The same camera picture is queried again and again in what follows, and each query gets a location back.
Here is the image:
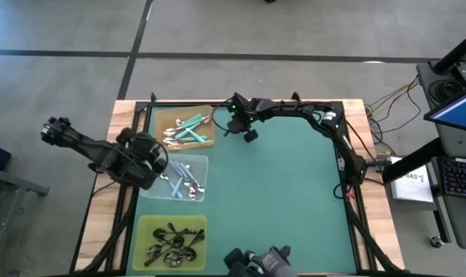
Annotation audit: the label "coiled black cable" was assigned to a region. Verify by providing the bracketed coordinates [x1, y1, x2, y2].
[427, 76, 455, 105]

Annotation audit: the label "clear plastic bin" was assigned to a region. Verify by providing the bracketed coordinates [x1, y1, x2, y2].
[139, 153, 210, 203]

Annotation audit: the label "black backlit keyboard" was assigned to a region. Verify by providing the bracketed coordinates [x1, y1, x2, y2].
[439, 155, 466, 201]

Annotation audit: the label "grey equipment cart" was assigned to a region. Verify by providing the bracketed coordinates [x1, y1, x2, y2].
[416, 60, 466, 251]

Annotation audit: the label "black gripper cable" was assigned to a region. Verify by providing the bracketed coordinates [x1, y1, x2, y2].
[211, 105, 234, 132]

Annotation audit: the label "yellow floor cables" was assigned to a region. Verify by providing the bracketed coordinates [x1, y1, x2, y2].
[365, 76, 422, 135]

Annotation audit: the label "black diagonal pole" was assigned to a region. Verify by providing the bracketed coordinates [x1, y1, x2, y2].
[431, 27, 466, 76]

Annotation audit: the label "orange plastic bin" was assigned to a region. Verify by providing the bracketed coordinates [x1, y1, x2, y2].
[155, 105, 215, 152]

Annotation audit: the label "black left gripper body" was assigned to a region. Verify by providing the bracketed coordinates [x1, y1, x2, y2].
[128, 133, 169, 191]

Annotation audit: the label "yellow plastic bin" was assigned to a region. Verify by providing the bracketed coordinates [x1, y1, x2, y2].
[132, 214, 208, 271]

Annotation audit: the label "white paper sheet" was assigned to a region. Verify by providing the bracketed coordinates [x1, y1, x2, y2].
[389, 155, 436, 204]

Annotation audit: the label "black table frame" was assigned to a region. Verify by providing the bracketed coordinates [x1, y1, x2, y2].
[69, 91, 411, 277]

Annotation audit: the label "blue-screen monitor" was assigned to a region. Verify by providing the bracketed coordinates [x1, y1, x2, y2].
[423, 78, 466, 135]

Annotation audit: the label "teal-handled spoon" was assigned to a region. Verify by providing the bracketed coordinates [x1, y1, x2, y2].
[175, 113, 204, 128]
[183, 114, 213, 132]
[162, 125, 198, 138]
[186, 128, 208, 145]
[162, 135, 209, 147]

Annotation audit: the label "black diagonal support bar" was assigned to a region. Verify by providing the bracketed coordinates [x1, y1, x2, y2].
[381, 137, 446, 185]

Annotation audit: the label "person's gloved hand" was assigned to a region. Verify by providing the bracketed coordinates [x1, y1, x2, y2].
[223, 245, 298, 277]

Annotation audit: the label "green table mat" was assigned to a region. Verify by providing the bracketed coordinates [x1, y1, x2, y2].
[123, 104, 358, 276]

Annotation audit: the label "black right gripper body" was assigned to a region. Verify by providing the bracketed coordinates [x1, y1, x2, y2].
[224, 92, 259, 135]

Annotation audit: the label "grey metal stand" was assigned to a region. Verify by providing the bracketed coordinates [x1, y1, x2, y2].
[0, 165, 52, 277]

